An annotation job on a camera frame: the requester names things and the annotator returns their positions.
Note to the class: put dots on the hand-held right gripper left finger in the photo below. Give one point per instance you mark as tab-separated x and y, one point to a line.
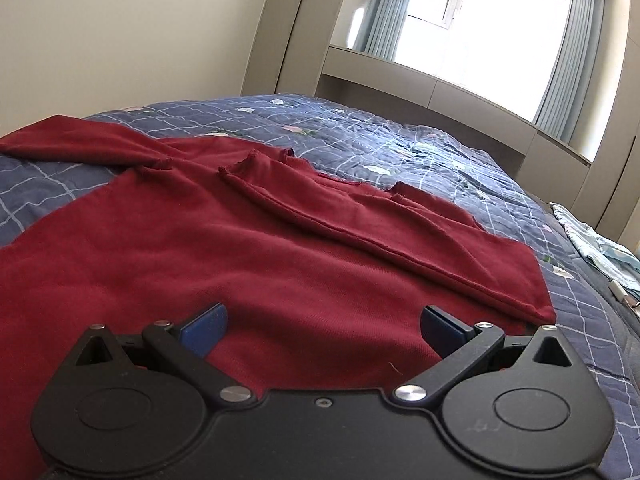
202	330

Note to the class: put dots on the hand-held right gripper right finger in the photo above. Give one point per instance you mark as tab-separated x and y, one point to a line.
442	331

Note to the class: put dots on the dark red sweater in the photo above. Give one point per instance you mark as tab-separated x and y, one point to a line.
240	240

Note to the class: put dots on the light blue crumpled cloth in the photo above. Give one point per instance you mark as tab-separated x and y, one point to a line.
595	245

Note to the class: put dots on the blue checked floral quilt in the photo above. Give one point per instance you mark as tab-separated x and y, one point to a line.
400	145

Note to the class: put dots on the beige headboard cabinet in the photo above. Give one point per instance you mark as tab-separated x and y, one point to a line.
450	90

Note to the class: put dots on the beige tall cabinet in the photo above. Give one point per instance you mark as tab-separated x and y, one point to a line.
615	135
290	25

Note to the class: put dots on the light blue curtain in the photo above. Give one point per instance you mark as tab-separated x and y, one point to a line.
385	10
572	55

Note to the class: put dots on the window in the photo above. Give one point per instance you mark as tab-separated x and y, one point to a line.
490	20

